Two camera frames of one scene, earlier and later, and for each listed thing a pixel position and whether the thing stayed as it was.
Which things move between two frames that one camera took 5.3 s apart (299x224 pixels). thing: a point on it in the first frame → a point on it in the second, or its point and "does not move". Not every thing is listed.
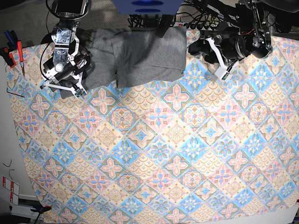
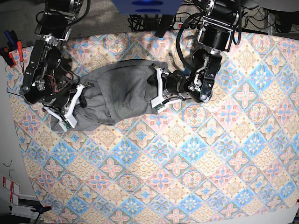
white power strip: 178,24 does not move
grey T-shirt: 121,56 → 112,91
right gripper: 229,48 → 170,85
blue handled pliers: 12,39 does not move
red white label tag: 14,189 does not move
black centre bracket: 164,25 does not move
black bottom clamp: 40,208 does not move
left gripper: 73,83 → 63,114
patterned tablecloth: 195,149 does not move
